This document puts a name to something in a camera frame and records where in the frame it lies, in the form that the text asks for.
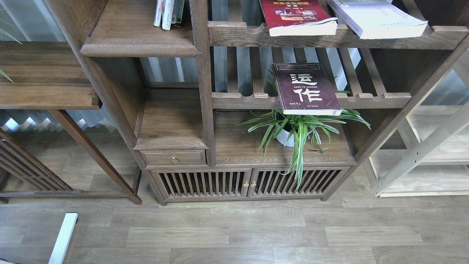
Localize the dark red book white characters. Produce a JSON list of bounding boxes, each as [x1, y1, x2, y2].
[[272, 62, 342, 116]]

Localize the red book on top shelf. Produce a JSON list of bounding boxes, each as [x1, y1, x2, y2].
[[260, 0, 338, 37]]

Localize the light wooden shelf unit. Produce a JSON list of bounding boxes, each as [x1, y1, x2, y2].
[[363, 52, 469, 197]]

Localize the dark wooden bookshelf cabinet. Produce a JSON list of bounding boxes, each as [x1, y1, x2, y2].
[[45, 0, 468, 205]]

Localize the green spider plant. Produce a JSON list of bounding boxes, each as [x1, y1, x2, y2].
[[240, 109, 371, 187]]

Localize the left slatted cabinet door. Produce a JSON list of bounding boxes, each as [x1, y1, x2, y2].
[[151, 169, 252, 202]]

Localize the slatted cabinet door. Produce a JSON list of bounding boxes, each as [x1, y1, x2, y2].
[[151, 169, 252, 202], [247, 166, 350, 199]]

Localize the small wooden drawer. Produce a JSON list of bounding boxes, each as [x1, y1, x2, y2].
[[140, 150, 206, 166]]

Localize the right slatted cabinet door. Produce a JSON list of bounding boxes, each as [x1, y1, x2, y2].
[[247, 166, 350, 199]]

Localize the transparent upright folder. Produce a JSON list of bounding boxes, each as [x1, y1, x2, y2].
[[171, 0, 185, 27]]

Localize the dark wooden side table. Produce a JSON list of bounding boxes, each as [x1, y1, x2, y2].
[[0, 41, 142, 205]]

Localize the white bar on floor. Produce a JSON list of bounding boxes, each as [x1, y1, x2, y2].
[[48, 212, 78, 264]]

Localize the wooden slatted rack left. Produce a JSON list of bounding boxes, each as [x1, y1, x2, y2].
[[0, 130, 85, 203]]

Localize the green plant leaves far left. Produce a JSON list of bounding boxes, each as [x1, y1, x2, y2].
[[0, 28, 22, 83]]

